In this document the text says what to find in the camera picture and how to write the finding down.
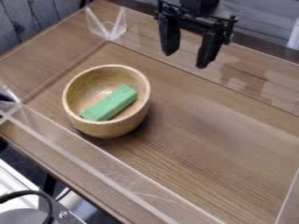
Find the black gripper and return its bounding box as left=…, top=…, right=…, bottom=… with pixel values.
left=155, top=0, right=239, bottom=69

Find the green rectangular block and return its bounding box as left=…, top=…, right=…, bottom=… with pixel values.
left=79, top=85, right=138, bottom=122

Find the brown wooden bowl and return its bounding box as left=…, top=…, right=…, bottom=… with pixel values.
left=62, top=64, right=151, bottom=138

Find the clear acrylic front barrier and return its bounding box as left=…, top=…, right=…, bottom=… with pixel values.
left=0, top=84, right=226, bottom=224

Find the black table leg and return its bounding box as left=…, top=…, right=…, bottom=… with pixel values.
left=43, top=174, right=58, bottom=196

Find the clear acrylic corner bracket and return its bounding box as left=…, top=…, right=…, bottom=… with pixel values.
left=86, top=7, right=127, bottom=41

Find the white post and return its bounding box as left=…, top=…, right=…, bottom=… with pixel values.
left=287, top=18, right=299, bottom=50

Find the grey metal bracket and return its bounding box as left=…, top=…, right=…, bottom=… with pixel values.
left=41, top=188, right=87, bottom=224

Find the black cable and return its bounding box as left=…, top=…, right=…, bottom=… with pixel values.
left=0, top=190, right=55, bottom=224

